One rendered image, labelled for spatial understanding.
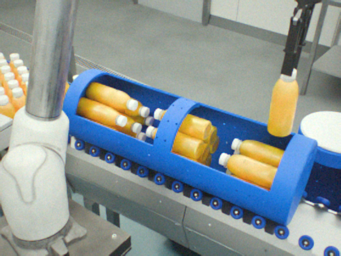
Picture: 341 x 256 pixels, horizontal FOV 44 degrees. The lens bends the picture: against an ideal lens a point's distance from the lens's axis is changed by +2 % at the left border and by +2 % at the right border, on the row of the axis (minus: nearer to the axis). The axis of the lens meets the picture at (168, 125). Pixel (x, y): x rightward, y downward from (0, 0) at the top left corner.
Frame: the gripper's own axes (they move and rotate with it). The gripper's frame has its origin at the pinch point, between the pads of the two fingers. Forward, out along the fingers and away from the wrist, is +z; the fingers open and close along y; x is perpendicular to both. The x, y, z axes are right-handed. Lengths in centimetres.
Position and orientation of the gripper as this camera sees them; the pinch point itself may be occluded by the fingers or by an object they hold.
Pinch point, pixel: (291, 60)
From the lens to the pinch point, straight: 119.1
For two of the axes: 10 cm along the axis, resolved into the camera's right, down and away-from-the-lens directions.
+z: -0.3, 8.1, 5.9
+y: 5.2, -4.9, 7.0
